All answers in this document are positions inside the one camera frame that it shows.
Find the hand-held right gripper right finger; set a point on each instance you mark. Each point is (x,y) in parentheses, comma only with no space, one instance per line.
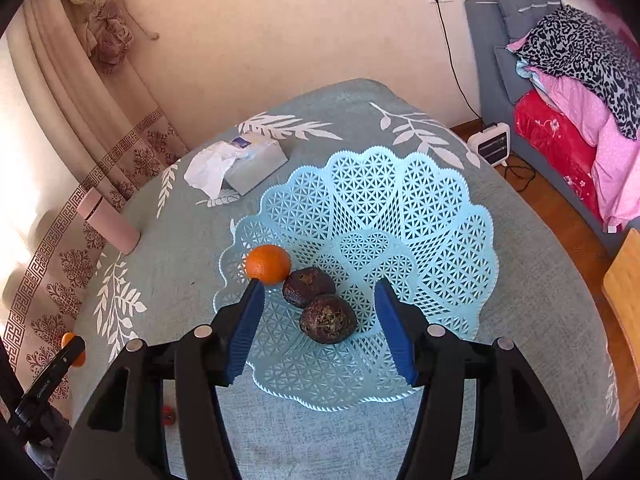
(392,325)

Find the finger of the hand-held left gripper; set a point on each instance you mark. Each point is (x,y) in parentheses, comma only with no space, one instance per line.
(67,352)

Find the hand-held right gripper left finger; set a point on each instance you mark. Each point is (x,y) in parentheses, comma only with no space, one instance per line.
(247,325)

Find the orange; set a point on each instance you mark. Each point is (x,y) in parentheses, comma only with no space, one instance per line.
(66,339)
(267,262)

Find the blue plastic lattice basket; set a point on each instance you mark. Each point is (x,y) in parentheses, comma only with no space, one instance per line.
(425,220)

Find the small red tomato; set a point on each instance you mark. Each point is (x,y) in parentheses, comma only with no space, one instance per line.
(169,415)

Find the dark brown avocado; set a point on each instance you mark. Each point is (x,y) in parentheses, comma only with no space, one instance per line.
(327,320)
(307,285)

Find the teal leaf print tablecloth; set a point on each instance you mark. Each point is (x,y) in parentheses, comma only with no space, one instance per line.
(200,240)

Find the pink bottle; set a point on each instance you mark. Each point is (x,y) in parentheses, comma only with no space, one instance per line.
(107,217)

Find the tissue box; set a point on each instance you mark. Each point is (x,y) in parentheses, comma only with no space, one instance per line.
(255,162)

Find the white space heater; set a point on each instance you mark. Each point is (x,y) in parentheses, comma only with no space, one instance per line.
(490,142)

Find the red floral blanket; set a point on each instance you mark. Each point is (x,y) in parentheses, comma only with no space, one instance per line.
(555,145)

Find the beige patterned curtain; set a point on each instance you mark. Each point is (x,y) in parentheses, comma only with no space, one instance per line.
(50,85)

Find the pile of clothes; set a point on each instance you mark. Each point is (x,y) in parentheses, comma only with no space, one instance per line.
(600,150)

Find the small grey cushion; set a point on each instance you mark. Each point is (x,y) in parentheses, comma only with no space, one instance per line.
(505,72)

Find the light blue cloth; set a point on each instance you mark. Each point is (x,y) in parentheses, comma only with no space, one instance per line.
(522,68)

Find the grey headboard pillows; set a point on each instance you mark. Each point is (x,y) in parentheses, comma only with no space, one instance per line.
(477,50)

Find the floral curtain tieback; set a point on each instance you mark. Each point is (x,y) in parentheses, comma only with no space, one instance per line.
(107,35)

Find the leopard print blanket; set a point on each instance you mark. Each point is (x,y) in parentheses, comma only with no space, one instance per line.
(585,55)

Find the large grey cushion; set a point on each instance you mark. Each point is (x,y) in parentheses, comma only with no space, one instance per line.
(525,5)

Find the white pillow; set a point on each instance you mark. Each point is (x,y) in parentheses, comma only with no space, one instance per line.
(575,1)

